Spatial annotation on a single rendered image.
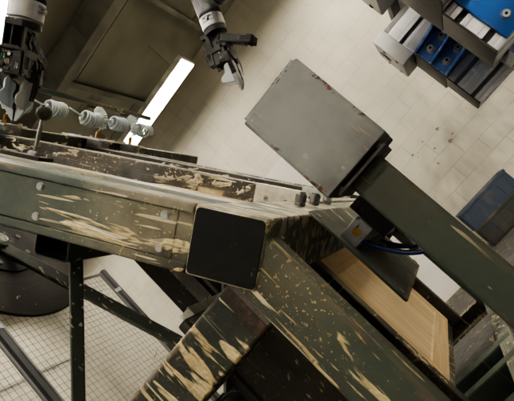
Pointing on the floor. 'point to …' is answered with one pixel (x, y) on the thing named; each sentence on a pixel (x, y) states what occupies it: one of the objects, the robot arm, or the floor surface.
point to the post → (445, 240)
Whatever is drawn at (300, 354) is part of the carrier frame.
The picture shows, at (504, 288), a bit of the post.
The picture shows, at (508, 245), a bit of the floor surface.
